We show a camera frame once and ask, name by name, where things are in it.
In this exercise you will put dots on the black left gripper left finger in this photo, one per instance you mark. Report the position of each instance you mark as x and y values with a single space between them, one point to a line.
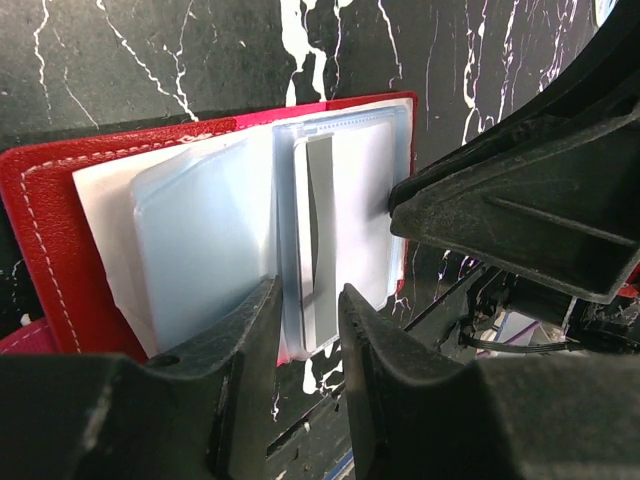
199 411

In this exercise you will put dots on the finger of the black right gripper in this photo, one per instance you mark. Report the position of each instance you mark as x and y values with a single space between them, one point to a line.
558 204
601 82

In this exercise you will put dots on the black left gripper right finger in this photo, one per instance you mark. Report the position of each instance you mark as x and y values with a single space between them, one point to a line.
415 414

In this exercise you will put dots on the red leather card holder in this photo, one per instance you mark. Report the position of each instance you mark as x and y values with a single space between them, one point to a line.
136 242

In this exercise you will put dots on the white magnetic stripe card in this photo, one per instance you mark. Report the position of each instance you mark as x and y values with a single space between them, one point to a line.
342 182

